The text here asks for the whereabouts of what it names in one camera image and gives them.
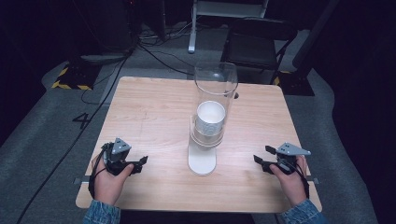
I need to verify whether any person's left hand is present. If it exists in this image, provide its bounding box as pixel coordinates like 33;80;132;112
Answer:
91;154;135;207

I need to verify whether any long black floor cable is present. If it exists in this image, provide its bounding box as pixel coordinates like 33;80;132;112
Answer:
15;52;133;224

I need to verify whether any person's right hand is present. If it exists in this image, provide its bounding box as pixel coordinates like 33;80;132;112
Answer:
268;154;309;208

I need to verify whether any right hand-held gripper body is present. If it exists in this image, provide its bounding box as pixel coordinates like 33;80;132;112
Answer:
262;142;312;175

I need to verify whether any white desk frame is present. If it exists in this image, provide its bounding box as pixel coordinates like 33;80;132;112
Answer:
187;0;270;54

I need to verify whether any black yellow striped base plate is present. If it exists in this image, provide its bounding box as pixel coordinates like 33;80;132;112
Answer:
50;63;95;91
273;70;316;97

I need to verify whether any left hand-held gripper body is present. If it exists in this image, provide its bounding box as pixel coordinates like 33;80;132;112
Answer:
102;137;143;176

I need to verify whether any black chair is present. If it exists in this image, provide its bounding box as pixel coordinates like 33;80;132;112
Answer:
219;16;298;86

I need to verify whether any thin black floor cable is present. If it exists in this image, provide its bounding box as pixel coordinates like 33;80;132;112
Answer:
80;59;126;105

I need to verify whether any black slanted pole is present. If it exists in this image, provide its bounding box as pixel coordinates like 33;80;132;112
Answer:
291;0;341;70

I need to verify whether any clear cup dispenser tube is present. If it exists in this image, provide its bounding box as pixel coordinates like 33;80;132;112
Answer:
187;61;239;177

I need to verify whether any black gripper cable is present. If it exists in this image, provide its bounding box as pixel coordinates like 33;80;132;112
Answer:
281;158;311;200
87;142;114;200

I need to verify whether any white paper cup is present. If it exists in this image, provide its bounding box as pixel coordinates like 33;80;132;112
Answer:
195;100;227;138

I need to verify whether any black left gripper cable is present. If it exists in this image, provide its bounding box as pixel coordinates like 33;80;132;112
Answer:
87;142;114;200

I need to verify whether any dark computer tower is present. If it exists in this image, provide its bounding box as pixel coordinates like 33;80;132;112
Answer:
90;0;140;54

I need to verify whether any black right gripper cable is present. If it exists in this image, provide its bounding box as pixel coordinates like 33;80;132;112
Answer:
281;158;311;200

